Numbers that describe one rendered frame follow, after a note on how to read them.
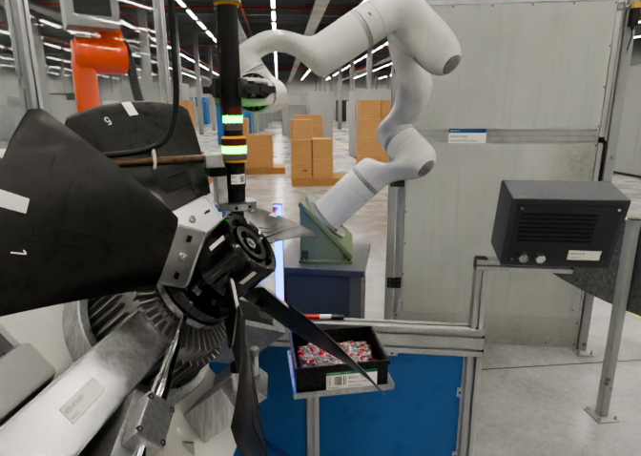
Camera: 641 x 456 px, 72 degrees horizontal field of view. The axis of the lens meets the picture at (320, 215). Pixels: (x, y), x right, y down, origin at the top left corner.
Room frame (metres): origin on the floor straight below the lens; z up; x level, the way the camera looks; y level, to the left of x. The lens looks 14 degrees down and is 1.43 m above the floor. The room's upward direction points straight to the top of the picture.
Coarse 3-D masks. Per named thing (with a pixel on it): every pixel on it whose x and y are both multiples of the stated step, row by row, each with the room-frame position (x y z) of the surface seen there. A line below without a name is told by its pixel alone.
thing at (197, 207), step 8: (200, 200) 0.74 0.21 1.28; (208, 200) 0.75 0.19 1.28; (184, 208) 0.73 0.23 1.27; (192, 208) 0.73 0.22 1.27; (200, 208) 0.74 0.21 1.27; (208, 208) 0.74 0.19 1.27; (216, 208) 0.74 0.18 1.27; (176, 216) 0.72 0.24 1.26; (184, 216) 0.72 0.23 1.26; (200, 216) 0.73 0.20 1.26; (208, 216) 0.73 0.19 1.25; (216, 216) 0.73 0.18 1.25; (184, 224) 0.71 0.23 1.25; (192, 224) 0.71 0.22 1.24; (200, 224) 0.72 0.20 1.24; (208, 224) 0.72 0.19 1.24
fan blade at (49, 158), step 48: (48, 144) 0.49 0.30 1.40; (48, 192) 0.47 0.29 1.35; (96, 192) 0.51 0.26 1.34; (144, 192) 0.57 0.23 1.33; (0, 240) 0.41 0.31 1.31; (48, 240) 0.45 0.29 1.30; (96, 240) 0.50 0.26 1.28; (144, 240) 0.55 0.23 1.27; (0, 288) 0.40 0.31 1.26; (48, 288) 0.44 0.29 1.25; (96, 288) 0.49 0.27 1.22; (144, 288) 0.56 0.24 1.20
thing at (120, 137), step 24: (72, 120) 0.74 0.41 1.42; (96, 120) 0.76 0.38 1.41; (120, 120) 0.79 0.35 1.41; (144, 120) 0.81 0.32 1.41; (168, 120) 0.84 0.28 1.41; (96, 144) 0.74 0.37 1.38; (120, 144) 0.76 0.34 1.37; (144, 144) 0.77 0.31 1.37; (168, 144) 0.79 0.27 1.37; (192, 144) 0.82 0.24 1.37; (144, 168) 0.75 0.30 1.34; (168, 168) 0.76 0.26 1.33; (192, 168) 0.78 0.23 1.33; (168, 192) 0.73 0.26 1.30; (192, 192) 0.75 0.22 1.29
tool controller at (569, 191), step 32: (512, 192) 1.03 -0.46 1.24; (544, 192) 1.03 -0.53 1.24; (576, 192) 1.02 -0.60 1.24; (608, 192) 1.02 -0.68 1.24; (512, 224) 1.02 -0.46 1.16; (544, 224) 1.00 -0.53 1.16; (576, 224) 1.00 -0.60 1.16; (608, 224) 0.99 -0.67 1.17; (512, 256) 1.04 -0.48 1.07; (544, 256) 1.01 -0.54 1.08; (576, 256) 1.02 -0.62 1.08; (608, 256) 1.01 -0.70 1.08
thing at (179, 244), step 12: (180, 228) 0.61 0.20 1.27; (192, 228) 0.63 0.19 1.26; (180, 240) 0.61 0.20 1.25; (192, 240) 0.63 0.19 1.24; (180, 252) 0.61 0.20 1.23; (192, 252) 0.63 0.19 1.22; (168, 264) 0.59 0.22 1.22; (180, 264) 0.61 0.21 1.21; (192, 264) 0.63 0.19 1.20; (168, 276) 0.59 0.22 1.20; (180, 276) 0.61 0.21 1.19
